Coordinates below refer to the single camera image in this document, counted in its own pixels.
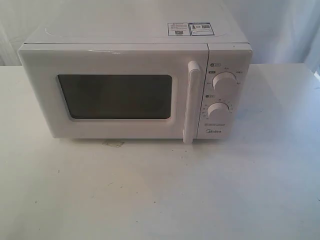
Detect white microwave door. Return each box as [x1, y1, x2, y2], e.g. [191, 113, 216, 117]
[18, 43, 209, 143]

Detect white microwave oven body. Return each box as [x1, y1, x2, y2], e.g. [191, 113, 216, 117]
[19, 0, 253, 140]

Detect lower white control knob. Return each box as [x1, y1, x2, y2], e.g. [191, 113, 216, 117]
[207, 102, 229, 120]

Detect white control knob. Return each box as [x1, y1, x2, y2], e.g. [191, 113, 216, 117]
[207, 102, 229, 120]
[212, 72, 238, 92]

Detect upper white control knob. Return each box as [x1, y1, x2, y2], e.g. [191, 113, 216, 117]
[212, 72, 238, 92]

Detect blue white warning sticker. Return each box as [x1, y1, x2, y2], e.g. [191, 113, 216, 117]
[167, 22, 215, 37]

